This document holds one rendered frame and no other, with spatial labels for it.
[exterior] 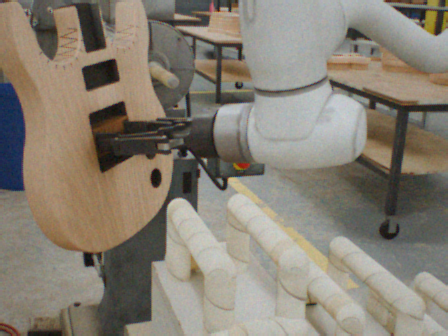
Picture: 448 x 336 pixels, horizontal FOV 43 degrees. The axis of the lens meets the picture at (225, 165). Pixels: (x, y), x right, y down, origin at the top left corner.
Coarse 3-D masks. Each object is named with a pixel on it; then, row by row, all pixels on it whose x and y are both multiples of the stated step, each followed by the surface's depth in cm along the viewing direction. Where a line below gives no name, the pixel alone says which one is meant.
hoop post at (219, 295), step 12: (204, 276) 57; (204, 288) 58; (216, 288) 56; (228, 288) 57; (204, 300) 58; (216, 300) 57; (228, 300) 57; (204, 312) 58; (216, 312) 57; (228, 312) 57; (204, 324) 59; (216, 324) 58; (228, 324) 58
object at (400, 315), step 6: (396, 312) 68; (402, 312) 67; (396, 318) 68; (402, 318) 67; (408, 318) 66; (414, 318) 66; (420, 318) 66; (396, 324) 68; (402, 324) 67; (408, 324) 67; (414, 324) 66; (420, 324) 67; (396, 330) 68; (402, 330) 67; (408, 330) 67; (414, 330) 67; (420, 330) 67
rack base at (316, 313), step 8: (312, 312) 83; (320, 312) 83; (368, 312) 84; (312, 320) 81; (320, 320) 81; (328, 320) 81; (368, 320) 82; (376, 320) 82; (320, 328) 79; (328, 328) 79; (368, 328) 80; (376, 328) 80; (384, 328) 80
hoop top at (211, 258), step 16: (176, 208) 70; (192, 208) 70; (176, 224) 68; (192, 224) 65; (192, 240) 62; (208, 240) 61; (208, 256) 58; (224, 256) 57; (208, 272) 56; (224, 272) 56
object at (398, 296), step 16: (336, 240) 82; (336, 256) 81; (352, 256) 77; (368, 256) 77; (368, 272) 74; (384, 272) 72; (384, 288) 70; (400, 288) 69; (400, 304) 67; (416, 304) 66
